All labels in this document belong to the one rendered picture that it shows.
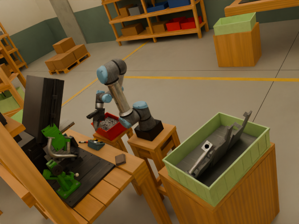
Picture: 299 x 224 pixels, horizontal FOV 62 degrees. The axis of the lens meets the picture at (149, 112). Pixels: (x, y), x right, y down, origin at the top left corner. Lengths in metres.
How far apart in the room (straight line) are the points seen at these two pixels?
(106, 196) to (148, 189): 0.38
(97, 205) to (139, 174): 0.36
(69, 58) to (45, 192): 6.90
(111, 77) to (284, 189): 1.86
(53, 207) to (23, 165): 0.32
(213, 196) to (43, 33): 11.27
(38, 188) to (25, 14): 10.83
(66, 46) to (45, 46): 3.55
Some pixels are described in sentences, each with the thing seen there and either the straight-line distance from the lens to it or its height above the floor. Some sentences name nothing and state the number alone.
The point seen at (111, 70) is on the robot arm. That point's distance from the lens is 1.78.
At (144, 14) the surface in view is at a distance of 7.44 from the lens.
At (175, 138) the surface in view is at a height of 0.75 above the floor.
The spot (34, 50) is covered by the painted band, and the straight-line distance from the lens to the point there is 11.92.
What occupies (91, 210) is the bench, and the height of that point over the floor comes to 0.88.
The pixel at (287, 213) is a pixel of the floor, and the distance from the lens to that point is 2.55.
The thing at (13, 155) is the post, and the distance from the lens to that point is 1.36.
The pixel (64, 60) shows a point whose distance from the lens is 8.05.
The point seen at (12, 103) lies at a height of 0.84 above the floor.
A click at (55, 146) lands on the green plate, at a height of 1.11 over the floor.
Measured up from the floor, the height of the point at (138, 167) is 0.89.
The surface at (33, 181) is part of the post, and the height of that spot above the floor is 1.36.
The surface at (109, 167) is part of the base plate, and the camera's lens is 1.97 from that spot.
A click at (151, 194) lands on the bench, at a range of 2.07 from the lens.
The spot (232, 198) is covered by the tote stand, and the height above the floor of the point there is 0.72.
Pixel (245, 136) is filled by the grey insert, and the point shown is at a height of 0.85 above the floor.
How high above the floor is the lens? 2.11
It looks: 30 degrees down
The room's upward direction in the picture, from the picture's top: 21 degrees counter-clockwise
